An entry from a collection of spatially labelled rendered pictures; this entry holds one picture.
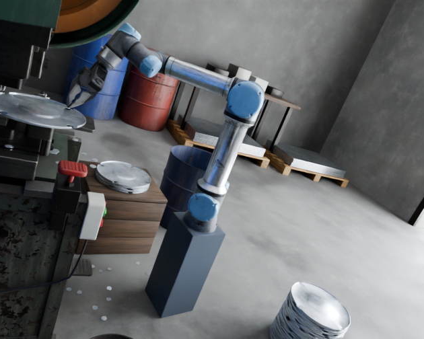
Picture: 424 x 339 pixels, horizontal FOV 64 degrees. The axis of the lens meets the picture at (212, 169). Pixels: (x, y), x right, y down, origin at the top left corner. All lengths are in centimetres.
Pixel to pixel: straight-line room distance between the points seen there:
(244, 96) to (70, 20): 75
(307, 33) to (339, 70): 91
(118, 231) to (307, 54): 441
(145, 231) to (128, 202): 22
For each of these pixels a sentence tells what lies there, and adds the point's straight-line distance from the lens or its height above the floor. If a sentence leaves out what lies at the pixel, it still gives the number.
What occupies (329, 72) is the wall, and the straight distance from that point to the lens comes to 593.
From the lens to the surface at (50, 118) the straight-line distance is 119.
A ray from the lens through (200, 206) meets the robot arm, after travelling 126.
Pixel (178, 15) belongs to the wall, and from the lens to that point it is 466.
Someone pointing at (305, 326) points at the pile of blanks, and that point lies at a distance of 168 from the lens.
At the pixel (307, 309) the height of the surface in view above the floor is 26.
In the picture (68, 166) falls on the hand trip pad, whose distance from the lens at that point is 93.
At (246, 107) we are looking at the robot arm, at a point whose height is 102.
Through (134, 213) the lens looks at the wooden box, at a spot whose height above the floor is 26.
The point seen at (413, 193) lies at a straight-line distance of 524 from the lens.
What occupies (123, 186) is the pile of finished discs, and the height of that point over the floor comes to 38.
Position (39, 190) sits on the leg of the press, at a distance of 105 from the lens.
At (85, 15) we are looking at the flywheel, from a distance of 151.
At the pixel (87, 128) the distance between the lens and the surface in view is 118.
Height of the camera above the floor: 115
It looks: 19 degrees down
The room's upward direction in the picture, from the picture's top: 21 degrees clockwise
